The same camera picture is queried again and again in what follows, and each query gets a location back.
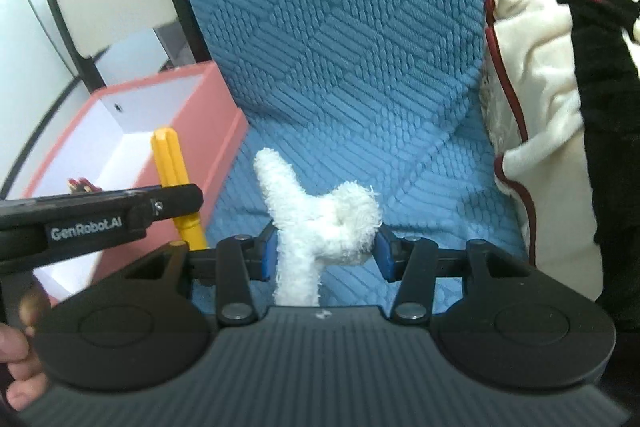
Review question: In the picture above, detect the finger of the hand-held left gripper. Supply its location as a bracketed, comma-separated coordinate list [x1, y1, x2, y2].
[125, 184, 204, 229]

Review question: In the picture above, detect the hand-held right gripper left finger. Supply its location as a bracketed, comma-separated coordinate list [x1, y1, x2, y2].
[122, 224, 279, 329]

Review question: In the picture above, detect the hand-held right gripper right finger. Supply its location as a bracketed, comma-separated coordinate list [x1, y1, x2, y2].
[372, 227, 534, 327]

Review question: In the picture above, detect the pink cardboard box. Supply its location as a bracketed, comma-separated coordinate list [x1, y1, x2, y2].
[22, 61, 250, 309]

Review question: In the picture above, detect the person's left hand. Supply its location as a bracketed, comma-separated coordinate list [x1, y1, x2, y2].
[0, 293, 52, 413]

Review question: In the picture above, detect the blue textured sofa cover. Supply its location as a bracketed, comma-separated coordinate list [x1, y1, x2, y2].
[159, 0, 529, 308]

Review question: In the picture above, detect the black cloth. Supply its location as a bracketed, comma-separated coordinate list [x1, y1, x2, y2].
[564, 0, 640, 334]

